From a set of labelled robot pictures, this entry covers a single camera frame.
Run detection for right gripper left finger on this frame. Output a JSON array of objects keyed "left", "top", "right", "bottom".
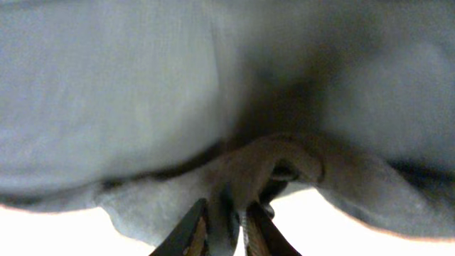
[{"left": 150, "top": 198, "right": 210, "bottom": 256}]

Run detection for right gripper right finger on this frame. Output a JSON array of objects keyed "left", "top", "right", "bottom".
[{"left": 243, "top": 202, "right": 301, "bottom": 256}]

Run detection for black t-shirt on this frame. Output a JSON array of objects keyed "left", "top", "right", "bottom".
[{"left": 1, "top": 1, "right": 454, "bottom": 255}]

